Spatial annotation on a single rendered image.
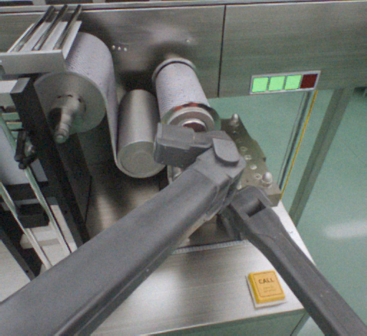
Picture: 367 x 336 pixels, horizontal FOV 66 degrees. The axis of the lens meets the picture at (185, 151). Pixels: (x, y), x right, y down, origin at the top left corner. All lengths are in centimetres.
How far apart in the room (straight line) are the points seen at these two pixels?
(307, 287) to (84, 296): 36
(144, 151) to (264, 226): 33
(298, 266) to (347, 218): 183
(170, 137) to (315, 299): 33
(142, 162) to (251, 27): 53
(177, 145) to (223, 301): 48
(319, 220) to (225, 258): 146
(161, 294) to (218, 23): 77
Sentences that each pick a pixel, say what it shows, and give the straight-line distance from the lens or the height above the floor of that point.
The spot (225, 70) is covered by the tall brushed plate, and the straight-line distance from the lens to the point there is 98.
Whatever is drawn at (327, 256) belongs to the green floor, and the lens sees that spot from 209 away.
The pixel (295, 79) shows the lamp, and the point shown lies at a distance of 109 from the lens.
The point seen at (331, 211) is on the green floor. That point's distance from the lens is 233.
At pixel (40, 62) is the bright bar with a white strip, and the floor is 144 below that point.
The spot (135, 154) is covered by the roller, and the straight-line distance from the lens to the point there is 69.
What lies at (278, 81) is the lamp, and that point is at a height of 119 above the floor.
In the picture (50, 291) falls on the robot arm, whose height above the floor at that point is 142.
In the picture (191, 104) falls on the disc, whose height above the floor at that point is 132.
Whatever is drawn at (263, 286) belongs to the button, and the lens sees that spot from 81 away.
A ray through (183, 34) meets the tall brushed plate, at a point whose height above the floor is 137.
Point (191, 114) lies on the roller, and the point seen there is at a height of 130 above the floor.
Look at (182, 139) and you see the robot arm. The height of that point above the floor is 137.
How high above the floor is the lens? 163
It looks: 40 degrees down
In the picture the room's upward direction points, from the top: straight up
